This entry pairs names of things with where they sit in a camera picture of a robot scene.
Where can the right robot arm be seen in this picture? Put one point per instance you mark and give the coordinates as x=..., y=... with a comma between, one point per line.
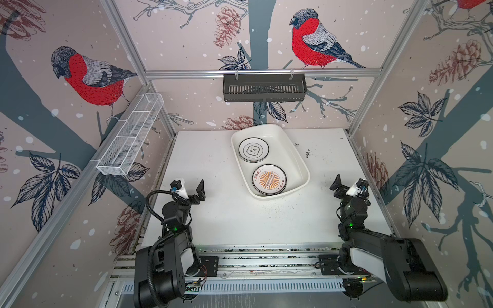
x=404, y=264

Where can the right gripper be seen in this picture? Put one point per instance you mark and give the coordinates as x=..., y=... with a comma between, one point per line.
x=343, y=189

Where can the white wire mesh shelf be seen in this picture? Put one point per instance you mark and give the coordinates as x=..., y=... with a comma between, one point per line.
x=124, y=148

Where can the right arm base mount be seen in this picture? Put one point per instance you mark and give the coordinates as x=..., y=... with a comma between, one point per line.
x=329, y=265

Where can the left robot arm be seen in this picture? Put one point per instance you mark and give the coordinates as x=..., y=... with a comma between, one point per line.
x=161, y=269

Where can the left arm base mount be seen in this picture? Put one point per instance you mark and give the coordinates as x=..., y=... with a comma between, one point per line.
x=206, y=267

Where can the white plastic bin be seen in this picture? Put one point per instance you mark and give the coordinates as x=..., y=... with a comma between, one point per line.
x=283, y=154

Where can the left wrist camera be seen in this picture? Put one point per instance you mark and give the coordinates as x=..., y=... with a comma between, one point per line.
x=178, y=188

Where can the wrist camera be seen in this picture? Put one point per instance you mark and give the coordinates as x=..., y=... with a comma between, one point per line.
x=178, y=188
x=359, y=189

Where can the orange sunburst plate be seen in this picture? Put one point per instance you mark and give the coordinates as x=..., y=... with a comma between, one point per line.
x=269, y=180

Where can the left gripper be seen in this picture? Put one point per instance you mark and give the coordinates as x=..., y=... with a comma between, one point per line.
x=194, y=201

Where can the black wall-mounted basket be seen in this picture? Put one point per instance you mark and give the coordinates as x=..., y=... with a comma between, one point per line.
x=281, y=88

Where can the white flower plate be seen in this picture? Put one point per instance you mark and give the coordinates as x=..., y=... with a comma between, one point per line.
x=253, y=150

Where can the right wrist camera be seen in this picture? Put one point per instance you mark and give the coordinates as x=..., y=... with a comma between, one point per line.
x=359, y=189

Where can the horizontal aluminium frame bar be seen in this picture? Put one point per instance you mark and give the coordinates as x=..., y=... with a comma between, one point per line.
x=197, y=74

